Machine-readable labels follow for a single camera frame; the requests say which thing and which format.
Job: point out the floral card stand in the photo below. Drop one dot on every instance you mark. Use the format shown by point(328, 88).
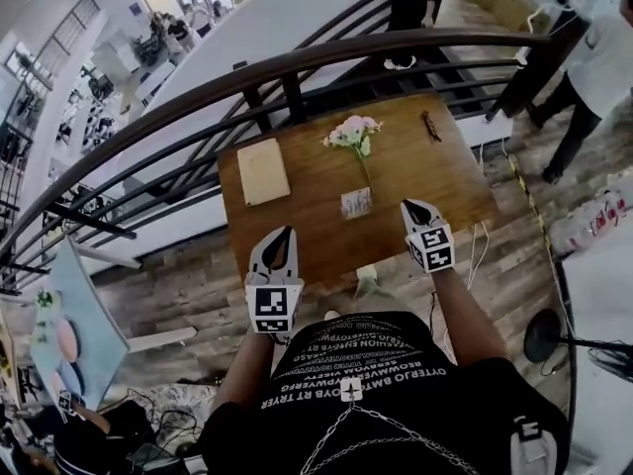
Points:
point(356, 204)

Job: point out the person's beige leg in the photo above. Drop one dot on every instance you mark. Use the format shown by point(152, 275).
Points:
point(370, 285)

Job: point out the pink round plate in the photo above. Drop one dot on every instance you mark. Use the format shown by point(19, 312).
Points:
point(68, 339)

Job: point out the black round stand base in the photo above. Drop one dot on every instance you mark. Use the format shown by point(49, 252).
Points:
point(543, 335)

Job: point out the yellow black floor tape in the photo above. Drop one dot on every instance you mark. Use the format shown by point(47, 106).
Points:
point(531, 211)

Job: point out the group of people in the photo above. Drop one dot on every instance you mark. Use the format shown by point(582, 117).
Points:
point(190, 25)

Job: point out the wrapped pack of bottles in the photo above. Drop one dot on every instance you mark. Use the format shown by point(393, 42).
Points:
point(593, 220)

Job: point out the person's left forearm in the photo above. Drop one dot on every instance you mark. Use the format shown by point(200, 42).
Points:
point(242, 369)

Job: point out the beige closed book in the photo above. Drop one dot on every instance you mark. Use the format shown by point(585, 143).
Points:
point(263, 172)

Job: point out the light blue table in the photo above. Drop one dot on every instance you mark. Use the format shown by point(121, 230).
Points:
point(94, 314)

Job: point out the dark-framed eyeglasses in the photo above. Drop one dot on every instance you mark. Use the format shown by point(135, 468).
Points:
point(431, 125)

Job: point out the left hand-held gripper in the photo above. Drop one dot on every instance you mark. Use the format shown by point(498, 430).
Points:
point(273, 307)

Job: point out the dark curved railing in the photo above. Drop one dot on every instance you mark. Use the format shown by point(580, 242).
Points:
point(198, 98)

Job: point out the pink flower bouquet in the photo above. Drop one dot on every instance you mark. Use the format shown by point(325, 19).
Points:
point(353, 134)

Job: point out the person's right forearm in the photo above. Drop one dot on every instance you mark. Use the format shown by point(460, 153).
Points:
point(467, 319)

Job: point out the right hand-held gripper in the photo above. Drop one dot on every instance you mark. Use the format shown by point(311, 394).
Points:
point(431, 248)

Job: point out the person's black printed shirt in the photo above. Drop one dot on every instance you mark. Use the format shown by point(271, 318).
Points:
point(395, 413)

